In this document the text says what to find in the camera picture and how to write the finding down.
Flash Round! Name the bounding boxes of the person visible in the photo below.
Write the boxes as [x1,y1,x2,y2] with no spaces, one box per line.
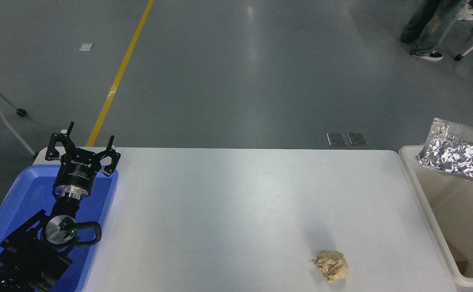
[400,0,470,62]

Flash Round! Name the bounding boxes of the metal floor socket plate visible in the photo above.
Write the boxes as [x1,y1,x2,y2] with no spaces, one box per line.
[347,132,368,146]
[327,132,347,146]

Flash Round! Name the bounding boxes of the large pale plastic bin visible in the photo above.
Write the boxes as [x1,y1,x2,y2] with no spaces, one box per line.
[399,145,473,289]

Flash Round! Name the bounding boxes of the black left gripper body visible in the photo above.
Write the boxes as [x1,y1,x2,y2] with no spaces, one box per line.
[53,148,104,192]

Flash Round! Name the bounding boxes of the crumpled tan paper ball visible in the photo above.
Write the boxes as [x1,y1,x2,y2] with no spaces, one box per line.
[312,250,349,283]

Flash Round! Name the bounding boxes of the silver foil plate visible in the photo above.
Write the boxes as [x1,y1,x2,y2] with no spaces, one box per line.
[416,118,473,185]

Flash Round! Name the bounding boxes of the blue plastic tray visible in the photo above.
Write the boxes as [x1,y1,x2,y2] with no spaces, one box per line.
[0,164,119,292]

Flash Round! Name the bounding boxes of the brown cardboard piece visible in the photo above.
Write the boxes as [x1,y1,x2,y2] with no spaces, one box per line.
[447,243,469,277]

